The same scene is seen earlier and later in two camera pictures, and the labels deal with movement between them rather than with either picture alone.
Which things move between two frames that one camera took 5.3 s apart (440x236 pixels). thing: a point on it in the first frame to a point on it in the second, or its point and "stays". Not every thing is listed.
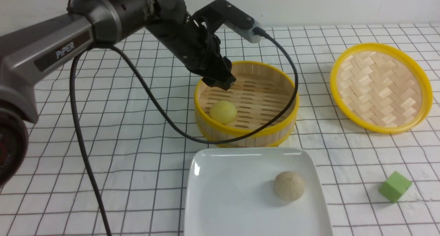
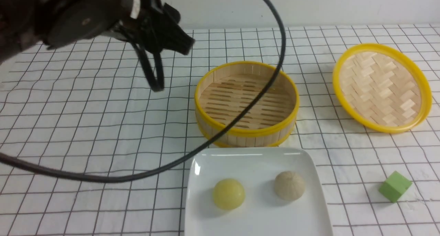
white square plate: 230,191 stays
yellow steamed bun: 223,112 to 229,193
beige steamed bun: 288,186 stays
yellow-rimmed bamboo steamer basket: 262,92 stays
